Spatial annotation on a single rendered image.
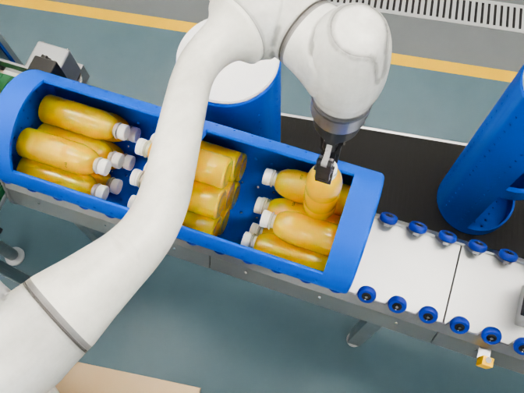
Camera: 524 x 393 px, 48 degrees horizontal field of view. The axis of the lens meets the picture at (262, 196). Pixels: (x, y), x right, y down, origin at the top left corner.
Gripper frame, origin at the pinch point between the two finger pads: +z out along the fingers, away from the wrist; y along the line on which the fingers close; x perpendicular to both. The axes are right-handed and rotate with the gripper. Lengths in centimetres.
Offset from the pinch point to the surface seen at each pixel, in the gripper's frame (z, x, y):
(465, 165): 85, -40, 51
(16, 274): 107, 98, -31
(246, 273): 50, 13, -15
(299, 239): 23.0, 1.8, -9.2
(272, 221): 23.9, 8.6, -7.0
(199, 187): 22.0, 26.4, -5.1
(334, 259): 18.9, -6.7, -12.0
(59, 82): 18, 66, 8
